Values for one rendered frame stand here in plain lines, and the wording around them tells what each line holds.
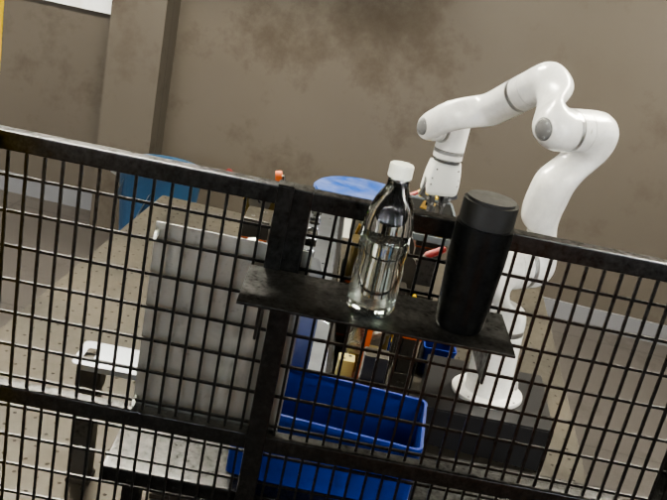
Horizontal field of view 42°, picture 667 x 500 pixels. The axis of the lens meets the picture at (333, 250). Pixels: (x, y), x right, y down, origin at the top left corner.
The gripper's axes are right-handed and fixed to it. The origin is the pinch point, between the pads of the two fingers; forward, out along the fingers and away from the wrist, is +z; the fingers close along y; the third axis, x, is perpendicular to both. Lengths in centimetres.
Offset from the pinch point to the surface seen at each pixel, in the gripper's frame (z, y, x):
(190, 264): -21, 89, 98
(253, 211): 16, 44, -31
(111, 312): 49, 83, -25
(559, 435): 49, -33, 41
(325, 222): 18.5, 18.6, -34.9
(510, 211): -41, 57, 124
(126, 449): 16, 94, 90
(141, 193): 74, 50, -213
